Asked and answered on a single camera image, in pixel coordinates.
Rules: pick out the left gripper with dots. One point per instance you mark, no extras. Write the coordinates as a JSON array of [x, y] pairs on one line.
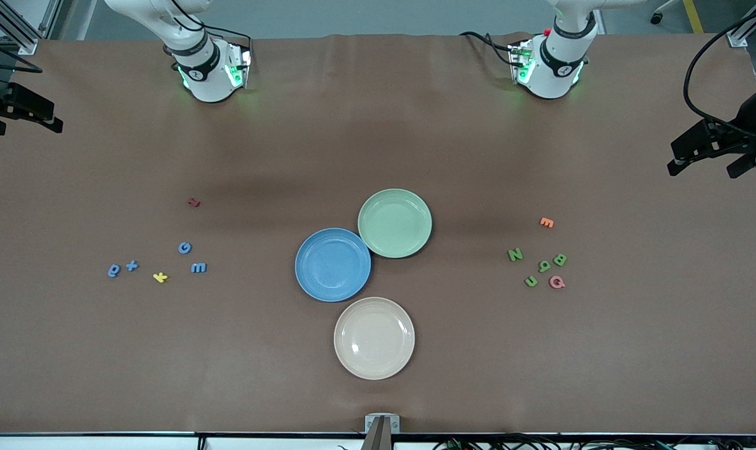
[[744, 120]]

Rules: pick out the green letter B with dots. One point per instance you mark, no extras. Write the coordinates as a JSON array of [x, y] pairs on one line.
[[559, 259]]

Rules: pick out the blue letter G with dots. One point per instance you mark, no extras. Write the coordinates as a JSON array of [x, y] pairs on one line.
[[181, 248]]

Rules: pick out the green letter g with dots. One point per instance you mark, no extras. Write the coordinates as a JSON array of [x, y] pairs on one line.
[[543, 267]]

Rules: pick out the green letter N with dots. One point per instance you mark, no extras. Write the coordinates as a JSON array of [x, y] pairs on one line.
[[514, 255]]

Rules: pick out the blue letter m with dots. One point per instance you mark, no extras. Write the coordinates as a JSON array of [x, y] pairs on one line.
[[199, 268]]

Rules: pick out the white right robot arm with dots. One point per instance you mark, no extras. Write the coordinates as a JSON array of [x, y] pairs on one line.
[[206, 84]]

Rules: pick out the black chair caster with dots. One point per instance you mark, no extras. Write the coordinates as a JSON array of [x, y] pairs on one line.
[[656, 19]]

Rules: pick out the blue letter e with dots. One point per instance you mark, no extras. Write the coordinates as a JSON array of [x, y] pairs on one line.
[[111, 272]]

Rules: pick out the yellow letter k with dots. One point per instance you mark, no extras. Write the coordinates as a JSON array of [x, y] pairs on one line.
[[159, 277]]

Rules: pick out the pink letter G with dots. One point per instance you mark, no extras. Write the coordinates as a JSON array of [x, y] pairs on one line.
[[552, 282]]

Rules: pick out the green plate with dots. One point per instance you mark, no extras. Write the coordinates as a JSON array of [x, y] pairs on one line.
[[394, 223]]

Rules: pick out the blue plate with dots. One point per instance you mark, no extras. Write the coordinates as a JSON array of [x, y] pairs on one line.
[[332, 264]]

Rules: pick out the brown table cover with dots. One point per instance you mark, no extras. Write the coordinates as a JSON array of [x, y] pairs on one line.
[[378, 94]]

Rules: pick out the beige plate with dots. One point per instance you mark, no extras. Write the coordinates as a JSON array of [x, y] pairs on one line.
[[374, 337]]

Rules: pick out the aluminium frame profile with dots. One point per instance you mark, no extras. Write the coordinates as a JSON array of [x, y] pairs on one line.
[[740, 39], [24, 40]]

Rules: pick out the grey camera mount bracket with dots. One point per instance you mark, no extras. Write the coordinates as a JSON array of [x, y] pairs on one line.
[[370, 425]]

